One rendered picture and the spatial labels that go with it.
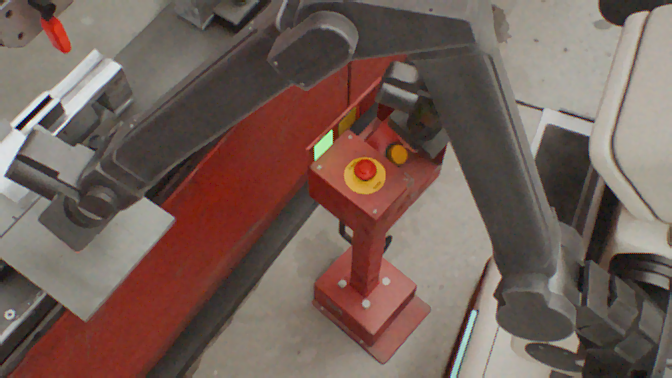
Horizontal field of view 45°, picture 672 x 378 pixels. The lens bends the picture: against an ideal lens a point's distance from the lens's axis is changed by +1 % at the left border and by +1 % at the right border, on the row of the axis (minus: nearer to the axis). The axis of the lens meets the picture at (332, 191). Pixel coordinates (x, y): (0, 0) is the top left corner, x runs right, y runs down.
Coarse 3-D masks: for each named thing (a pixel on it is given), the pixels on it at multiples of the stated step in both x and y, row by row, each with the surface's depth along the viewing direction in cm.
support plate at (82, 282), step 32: (0, 192) 112; (0, 224) 110; (32, 224) 110; (128, 224) 110; (160, 224) 110; (0, 256) 108; (32, 256) 108; (64, 256) 108; (96, 256) 108; (128, 256) 108; (64, 288) 106; (96, 288) 106
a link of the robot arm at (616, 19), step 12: (600, 0) 97; (612, 0) 97; (624, 0) 97; (636, 0) 96; (648, 0) 96; (660, 0) 96; (600, 12) 99; (612, 12) 98; (624, 12) 98; (636, 12) 98
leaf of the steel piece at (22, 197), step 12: (12, 132) 117; (0, 144) 116; (12, 144) 116; (0, 156) 115; (12, 156) 115; (0, 168) 114; (0, 180) 113; (12, 192) 112; (24, 192) 112; (24, 204) 111
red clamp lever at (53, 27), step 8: (32, 0) 97; (40, 0) 96; (48, 0) 97; (40, 8) 96; (48, 8) 96; (48, 16) 98; (48, 24) 99; (56, 24) 100; (48, 32) 101; (56, 32) 100; (64, 32) 102; (56, 40) 102; (64, 40) 102; (56, 48) 104; (64, 48) 103
